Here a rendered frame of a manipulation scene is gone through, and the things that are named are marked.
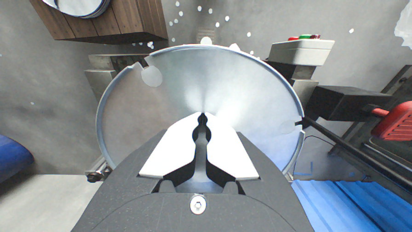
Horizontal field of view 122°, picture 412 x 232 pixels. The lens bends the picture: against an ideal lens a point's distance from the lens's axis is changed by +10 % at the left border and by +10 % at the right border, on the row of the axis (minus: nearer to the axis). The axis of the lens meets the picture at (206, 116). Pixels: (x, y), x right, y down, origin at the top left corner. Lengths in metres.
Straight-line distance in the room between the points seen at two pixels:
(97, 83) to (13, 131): 1.88
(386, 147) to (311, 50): 1.49
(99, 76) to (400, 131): 0.57
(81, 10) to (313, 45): 0.72
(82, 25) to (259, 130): 0.73
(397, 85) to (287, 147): 1.57
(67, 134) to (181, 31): 1.51
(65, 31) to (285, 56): 0.80
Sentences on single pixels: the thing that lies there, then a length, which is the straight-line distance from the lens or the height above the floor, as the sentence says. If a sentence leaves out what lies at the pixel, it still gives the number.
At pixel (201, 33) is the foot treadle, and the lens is 0.75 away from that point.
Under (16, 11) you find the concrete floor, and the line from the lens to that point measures 1.47.
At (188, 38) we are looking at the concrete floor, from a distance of 0.92.
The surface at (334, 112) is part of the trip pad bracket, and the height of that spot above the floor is 0.71.
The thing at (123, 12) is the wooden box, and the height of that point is 0.35.
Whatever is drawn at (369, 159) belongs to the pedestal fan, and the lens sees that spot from 1.03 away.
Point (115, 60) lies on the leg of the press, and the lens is 0.37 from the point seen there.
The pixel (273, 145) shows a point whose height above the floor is 0.79.
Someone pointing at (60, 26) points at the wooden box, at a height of 0.35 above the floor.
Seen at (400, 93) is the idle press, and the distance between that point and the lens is 1.75.
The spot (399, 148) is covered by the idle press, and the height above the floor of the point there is 0.27.
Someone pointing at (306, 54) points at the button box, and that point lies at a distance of 0.36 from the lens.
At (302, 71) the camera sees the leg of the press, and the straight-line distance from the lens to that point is 0.37.
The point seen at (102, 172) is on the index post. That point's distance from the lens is 0.27.
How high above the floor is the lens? 0.91
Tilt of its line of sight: 61 degrees down
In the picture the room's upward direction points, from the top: 180 degrees clockwise
